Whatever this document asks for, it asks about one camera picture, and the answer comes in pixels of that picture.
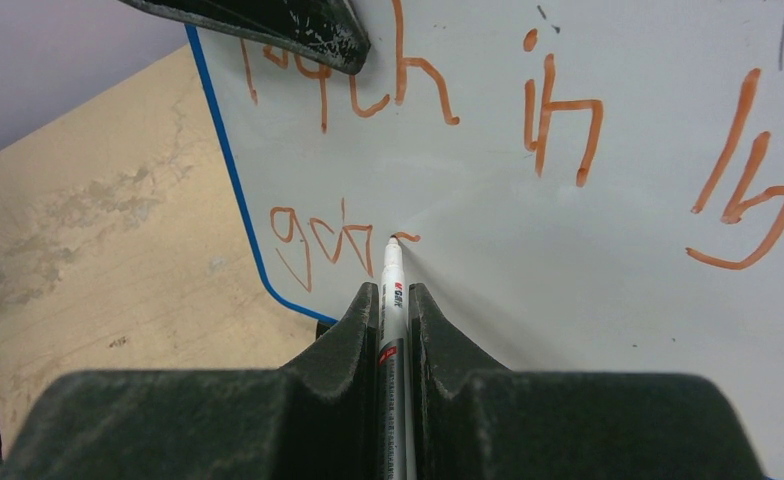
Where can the red whiteboard marker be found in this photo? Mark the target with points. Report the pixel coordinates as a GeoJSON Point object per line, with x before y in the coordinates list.
{"type": "Point", "coordinates": [397, 458]}

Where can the blue framed whiteboard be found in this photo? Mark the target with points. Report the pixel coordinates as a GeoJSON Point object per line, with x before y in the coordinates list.
{"type": "Point", "coordinates": [582, 185]}

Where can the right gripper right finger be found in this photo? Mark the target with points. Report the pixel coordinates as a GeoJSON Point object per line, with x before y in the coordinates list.
{"type": "Point", "coordinates": [477, 419]}

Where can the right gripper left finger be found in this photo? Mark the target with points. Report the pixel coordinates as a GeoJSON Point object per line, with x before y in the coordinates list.
{"type": "Point", "coordinates": [312, 418]}

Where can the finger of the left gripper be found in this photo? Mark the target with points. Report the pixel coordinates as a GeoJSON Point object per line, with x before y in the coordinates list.
{"type": "Point", "coordinates": [328, 32]}

